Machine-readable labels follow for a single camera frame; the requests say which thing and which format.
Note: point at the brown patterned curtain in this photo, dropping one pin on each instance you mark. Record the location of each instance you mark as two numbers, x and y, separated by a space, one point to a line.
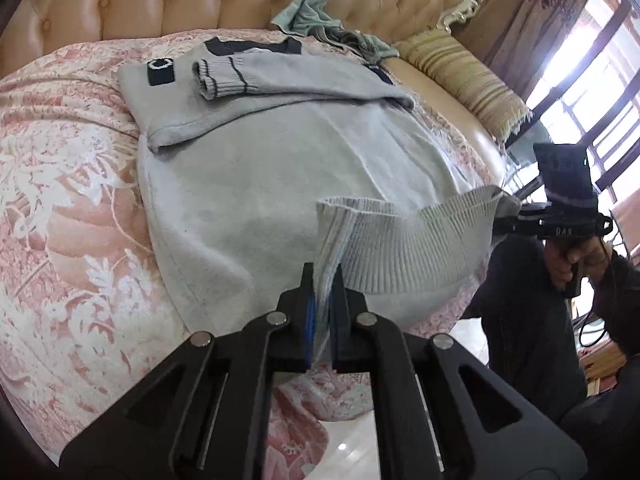
540 10

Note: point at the person's right forearm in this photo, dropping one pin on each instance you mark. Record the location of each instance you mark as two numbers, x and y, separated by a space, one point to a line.
622 300

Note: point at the pink floral bedspread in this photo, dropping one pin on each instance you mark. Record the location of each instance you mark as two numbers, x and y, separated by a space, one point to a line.
65 185

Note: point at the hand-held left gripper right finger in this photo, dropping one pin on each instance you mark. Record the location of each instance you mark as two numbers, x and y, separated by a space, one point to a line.
340 320

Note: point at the person's right hand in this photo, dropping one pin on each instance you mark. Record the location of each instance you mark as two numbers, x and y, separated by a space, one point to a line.
595 255

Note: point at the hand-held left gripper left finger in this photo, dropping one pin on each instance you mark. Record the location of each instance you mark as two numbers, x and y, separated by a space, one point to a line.
311 310

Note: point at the teal grey garment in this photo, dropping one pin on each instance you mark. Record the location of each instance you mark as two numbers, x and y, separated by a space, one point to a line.
305 15

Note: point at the window with dark frame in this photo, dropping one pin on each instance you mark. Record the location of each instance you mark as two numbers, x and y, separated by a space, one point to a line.
600 85

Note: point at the light wooden frame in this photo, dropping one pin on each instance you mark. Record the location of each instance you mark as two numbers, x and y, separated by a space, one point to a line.
600 365

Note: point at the person in black clothes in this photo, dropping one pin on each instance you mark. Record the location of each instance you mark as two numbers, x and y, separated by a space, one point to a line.
525 350

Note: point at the grey sweater with navy trim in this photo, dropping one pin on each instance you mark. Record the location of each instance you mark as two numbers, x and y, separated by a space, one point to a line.
260 185

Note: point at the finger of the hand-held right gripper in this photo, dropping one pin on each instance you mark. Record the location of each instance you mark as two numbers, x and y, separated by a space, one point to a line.
507 225

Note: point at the striped yellow pillow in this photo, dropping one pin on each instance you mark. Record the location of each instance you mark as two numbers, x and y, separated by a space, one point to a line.
460 75

